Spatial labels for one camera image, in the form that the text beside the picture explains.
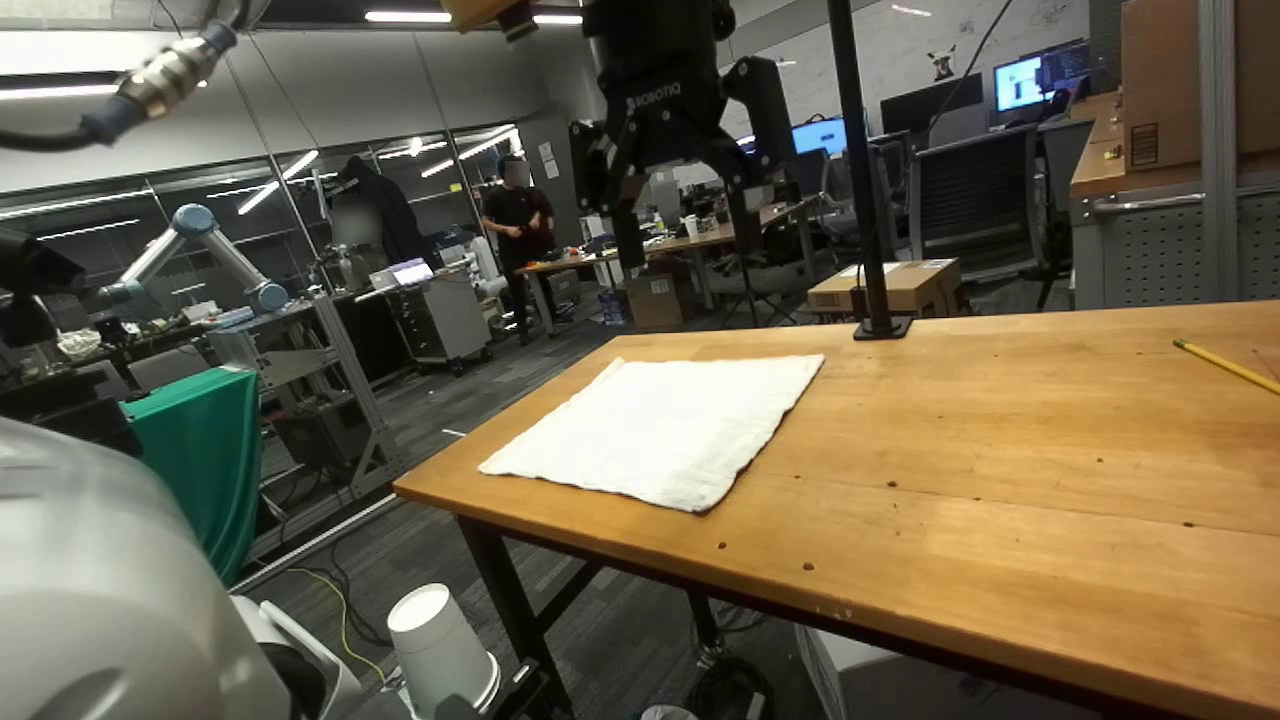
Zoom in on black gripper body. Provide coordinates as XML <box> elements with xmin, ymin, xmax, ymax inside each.
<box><xmin>578</xmin><ymin>0</ymin><xmax>740</xmax><ymax>138</ymax></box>

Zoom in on white square towel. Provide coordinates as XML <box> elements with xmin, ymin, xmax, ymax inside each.
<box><xmin>474</xmin><ymin>350</ymin><xmax>826</xmax><ymax>522</ymax></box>

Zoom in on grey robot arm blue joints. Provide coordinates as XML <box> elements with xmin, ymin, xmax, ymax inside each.
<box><xmin>94</xmin><ymin>197</ymin><xmax>293</xmax><ymax>324</ymax></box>

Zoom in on lit computer monitor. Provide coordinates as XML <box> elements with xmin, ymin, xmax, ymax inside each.
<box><xmin>789</xmin><ymin>117</ymin><xmax>852</xmax><ymax>164</ymax></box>
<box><xmin>991</xmin><ymin>52</ymin><xmax>1061</xmax><ymax>120</ymax></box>

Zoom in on black vertical pole with base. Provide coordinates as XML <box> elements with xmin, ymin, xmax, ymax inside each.
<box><xmin>824</xmin><ymin>0</ymin><xmax>919</xmax><ymax>344</ymax></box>

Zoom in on person in black shirt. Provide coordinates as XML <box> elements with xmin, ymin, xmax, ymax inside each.
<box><xmin>474</xmin><ymin>151</ymin><xmax>564</xmax><ymax>337</ymax></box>

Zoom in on grey equipment cart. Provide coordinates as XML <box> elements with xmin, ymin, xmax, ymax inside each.
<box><xmin>373</xmin><ymin>257</ymin><xmax>497</xmax><ymax>373</ymax></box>

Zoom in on flat cardboard box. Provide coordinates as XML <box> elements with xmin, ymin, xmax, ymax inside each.
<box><xmin>803</xmin><ymin>257</ymin><xmax>966</xmax><ymax>322</ymax></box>

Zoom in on metal shelving rack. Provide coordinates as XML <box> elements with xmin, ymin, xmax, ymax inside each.
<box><xmin>0</xmin><ymin>293</ymin><xmax>402</xmax><ymax>566</ymax></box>

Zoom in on large cardboard box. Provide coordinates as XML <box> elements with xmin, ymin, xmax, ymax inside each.
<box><xmin>1117</xmin><ymin>0</ymin><xmax>1280</xmax><ymax>177</ymax></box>

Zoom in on grey cabinet with wooden counter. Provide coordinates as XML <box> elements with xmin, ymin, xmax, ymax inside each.
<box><xmin>1068</xmin><ymin>91</ymin><xmax>1280</xmax><ymax>312</ymax></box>

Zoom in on white cylindrical bin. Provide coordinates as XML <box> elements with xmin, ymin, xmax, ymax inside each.
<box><xmin>384</xmin><ymin>581</ymin><xmax>509</xmax><ymax>720</ymax></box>

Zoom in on green cloth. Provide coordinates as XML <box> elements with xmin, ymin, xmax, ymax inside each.
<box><xmin>114</xmin><ymin>361</ymin><xmax>269</xmax><ymax>588</ymax></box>

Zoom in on yellow pencil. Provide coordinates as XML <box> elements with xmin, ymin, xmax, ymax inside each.
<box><xmin>1166</xmin><ymin>337</ymin><xmax>1280</xmax><ymax>401</ymax></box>

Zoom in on black table leg frame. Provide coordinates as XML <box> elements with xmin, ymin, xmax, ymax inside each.
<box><xmin>452</xmin><ymin>517</ymin><xmax>777</xmax><ymax>720</ymax></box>

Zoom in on grey metal post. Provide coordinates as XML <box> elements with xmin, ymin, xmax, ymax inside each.
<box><xmin>1195</xmin><ymin>0</ymin><xmax>1245</xmax><ymax>304</ymax></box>

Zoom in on black cable with metal connector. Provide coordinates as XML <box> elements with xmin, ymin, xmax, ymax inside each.
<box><xmin>0</xmin><ymin>22</ymin><xmax>248</xmax><ymax>151</ymax></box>

